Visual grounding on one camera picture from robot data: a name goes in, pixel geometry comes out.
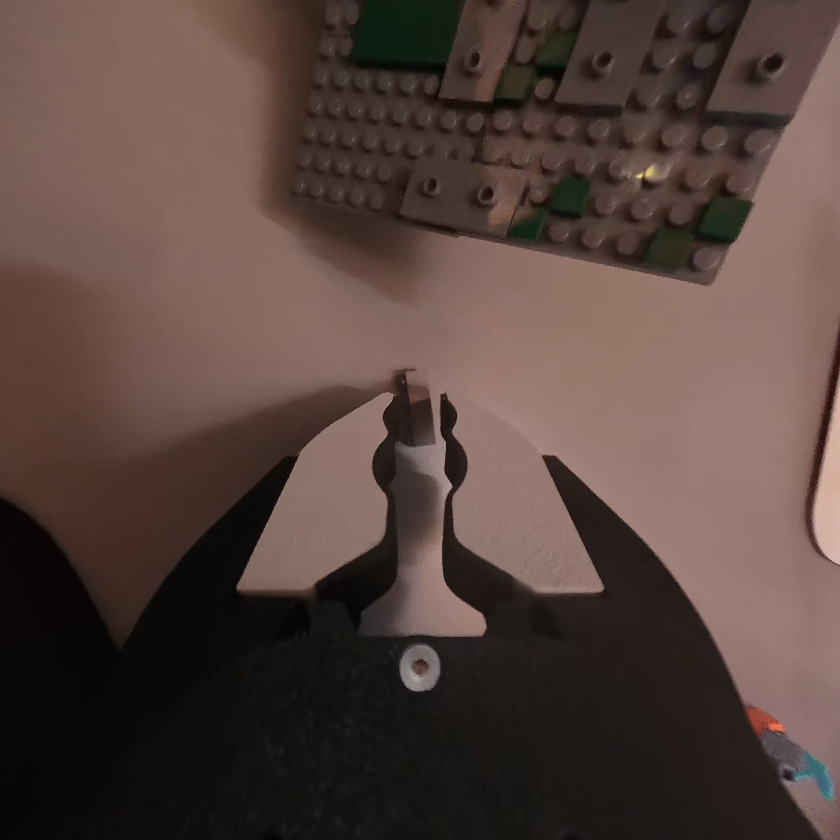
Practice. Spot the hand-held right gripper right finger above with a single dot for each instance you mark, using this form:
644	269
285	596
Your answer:
525	525

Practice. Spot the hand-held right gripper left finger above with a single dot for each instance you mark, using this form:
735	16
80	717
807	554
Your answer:
315	525

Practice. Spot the small dark grey brick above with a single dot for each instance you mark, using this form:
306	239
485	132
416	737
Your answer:
417	413

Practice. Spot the grey studded brick baseplate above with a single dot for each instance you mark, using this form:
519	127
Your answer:
590	144

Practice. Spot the small orange brick figure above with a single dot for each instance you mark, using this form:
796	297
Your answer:
784	754

